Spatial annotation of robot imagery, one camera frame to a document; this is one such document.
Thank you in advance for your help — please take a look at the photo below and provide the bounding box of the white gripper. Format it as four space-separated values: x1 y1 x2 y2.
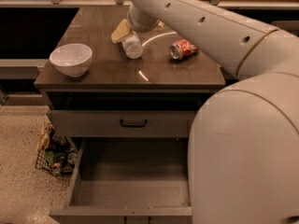
111 5 164 44

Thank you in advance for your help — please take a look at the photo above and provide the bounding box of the clear plastic water bottle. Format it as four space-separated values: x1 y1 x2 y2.
121 32 143 59

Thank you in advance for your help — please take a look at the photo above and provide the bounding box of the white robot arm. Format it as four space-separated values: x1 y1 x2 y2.
128 0 299 224

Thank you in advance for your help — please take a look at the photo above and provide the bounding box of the grey drawer cabinet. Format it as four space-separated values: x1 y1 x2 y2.
34 6 227 224

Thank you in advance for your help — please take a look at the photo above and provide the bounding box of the closed grey top drawer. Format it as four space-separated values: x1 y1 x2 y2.
47 110 195 138

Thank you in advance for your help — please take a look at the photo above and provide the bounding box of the open grey middle drawer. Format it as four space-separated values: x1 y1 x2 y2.
50 138 192 224

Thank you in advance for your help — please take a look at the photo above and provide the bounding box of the crushed orange soda can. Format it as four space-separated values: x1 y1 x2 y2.
169 39 198 61

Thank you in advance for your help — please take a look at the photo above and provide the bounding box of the white ceramic bowl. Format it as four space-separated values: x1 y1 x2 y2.
50 43 93 77

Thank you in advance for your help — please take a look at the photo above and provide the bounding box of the black drawer handle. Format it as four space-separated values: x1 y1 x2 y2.
120 119 148 128

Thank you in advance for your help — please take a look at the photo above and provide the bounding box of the wire basket with snacks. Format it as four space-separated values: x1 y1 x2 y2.
36 122 77 176

